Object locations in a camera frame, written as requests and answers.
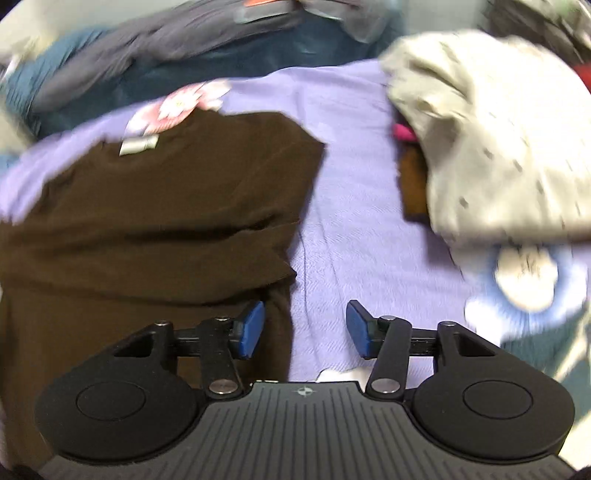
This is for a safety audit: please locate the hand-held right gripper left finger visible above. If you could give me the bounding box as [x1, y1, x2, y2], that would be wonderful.
[113, 300, 266, 398]

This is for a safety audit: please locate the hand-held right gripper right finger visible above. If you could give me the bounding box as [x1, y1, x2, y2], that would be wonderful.
[346, 299, 499, 398]

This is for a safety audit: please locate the dark brown shirt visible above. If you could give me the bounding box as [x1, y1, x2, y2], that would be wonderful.
[0, 111, 326, 472]

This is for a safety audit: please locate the purple floral bedsheet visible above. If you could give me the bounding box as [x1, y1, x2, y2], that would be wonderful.
[0, 60, 591, 384]

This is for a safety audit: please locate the folded brown garment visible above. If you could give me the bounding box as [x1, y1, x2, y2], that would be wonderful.
[397, 143, 432, 224]

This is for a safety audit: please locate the teal cream checkered sweater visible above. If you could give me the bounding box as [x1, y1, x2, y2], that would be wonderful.
[501, 318, 591, 384]

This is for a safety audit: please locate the white polka dot garment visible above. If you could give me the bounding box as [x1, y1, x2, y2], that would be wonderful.
[379, 30, 591, 245]

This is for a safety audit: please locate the grey duvet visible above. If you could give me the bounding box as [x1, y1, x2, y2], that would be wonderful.
[32, 0, 402, 112]

